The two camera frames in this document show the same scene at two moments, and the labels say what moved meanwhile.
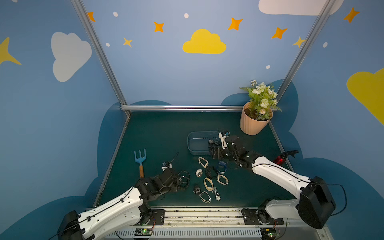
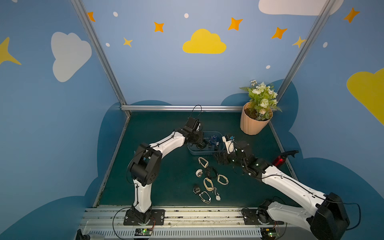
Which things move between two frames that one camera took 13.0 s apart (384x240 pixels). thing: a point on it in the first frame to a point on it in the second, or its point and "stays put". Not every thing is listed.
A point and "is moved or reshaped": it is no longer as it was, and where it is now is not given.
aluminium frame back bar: [183, 108] stays put
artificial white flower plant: [262, 100] stays put
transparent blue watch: [221, 167] is moved or reshaped
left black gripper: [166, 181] to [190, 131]
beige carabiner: [218, 180] stays put
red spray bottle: [280, 159] stays put
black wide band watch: [184, 177] to [202, 145]
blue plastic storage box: [198, 141] stays put
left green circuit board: [143, 232] stays put
